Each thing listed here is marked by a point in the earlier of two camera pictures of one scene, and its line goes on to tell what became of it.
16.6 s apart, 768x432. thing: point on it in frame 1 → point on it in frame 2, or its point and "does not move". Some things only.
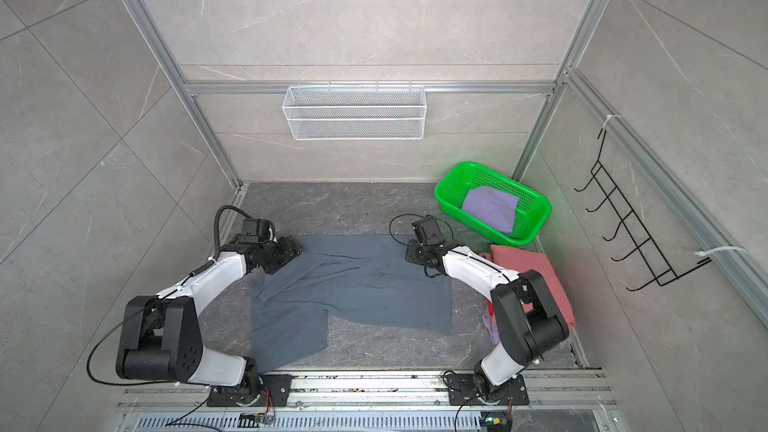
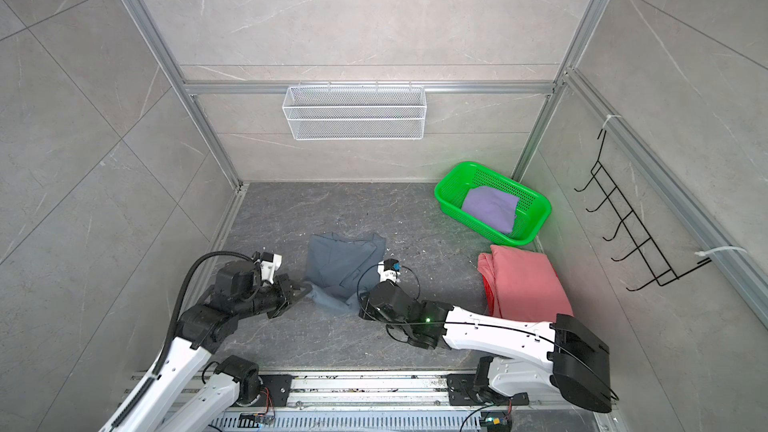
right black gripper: (411, 250) → (367, 304)
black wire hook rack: (663, 274) does not move
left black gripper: (291, 249) → (287, 294)
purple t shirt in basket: (496, 208) does not move
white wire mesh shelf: (356, 113) does not move
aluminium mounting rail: (569, 391) does not move
